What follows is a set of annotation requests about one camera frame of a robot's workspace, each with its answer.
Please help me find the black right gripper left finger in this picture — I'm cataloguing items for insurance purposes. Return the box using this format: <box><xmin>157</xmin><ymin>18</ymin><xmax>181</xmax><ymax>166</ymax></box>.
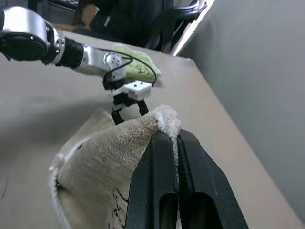
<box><xmin>125</xmin><ymin>131</ymin><xmax>180</xmax><ymax>229</ymax></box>

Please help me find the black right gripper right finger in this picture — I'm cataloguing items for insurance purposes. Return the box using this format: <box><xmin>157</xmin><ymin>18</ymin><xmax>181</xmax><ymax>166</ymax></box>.
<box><xmin>177</xmin><ymin>129</ymin><xmax>250</xmax><ymax>229</ymax></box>

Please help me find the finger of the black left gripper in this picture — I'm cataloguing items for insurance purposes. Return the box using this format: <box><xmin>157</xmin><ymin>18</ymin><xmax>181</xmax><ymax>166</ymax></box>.
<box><xmin>111</xmin><ymin>109</ymin><xmax>125</xmax><ymax>126</ymax></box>
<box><xmin>137</xmin><ymin>99</ymin><xmax>150</xmax><ymax>117</ymax></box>

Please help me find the beige fluffy towel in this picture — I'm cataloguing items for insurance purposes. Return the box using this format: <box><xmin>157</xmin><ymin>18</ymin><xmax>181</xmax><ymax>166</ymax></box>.
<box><xmin>47</xmin><ymin>104</ymin><xmax>183</xmax><ymax>229</ymax></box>

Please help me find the green folded towel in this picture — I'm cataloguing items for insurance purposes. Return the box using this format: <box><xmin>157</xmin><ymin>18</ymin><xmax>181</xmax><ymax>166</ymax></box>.
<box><xmin>113</xmin><ymin>44</ymin><xmax>163</xmax><ymax>81</ymax></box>

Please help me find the seated person in dark top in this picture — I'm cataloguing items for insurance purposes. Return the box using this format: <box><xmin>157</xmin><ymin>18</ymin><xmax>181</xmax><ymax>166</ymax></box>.
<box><xmin>89</xmin><ymin>0</ymin><xmax>174</xmax><ymax>46</ymax></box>

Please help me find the black office chair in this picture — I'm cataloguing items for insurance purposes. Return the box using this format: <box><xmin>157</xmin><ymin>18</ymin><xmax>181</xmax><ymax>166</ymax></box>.
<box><xmin>142</xmin><ymin>0</ymin><xmax>208</xmax><ymax>52</ymax></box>

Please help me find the brown cardboard box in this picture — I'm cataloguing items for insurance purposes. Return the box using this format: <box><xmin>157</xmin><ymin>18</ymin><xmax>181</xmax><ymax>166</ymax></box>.
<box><xmin>72</xmin><ymin>4</ymin><xmax>100</xmax><ymax>27</ymax></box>

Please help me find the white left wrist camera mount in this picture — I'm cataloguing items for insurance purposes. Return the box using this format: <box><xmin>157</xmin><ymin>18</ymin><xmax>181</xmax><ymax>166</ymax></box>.
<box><xmin>108</xmin><ymin>81</ymin><xmax>153</xmax><ymax>101</ymax></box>

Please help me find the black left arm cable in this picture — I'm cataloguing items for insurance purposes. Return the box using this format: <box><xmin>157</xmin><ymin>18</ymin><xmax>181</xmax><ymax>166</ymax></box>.
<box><xmin>104</xmin><ymin>53</ymin><xmax>158</xmax><ymax>86</ymax></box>

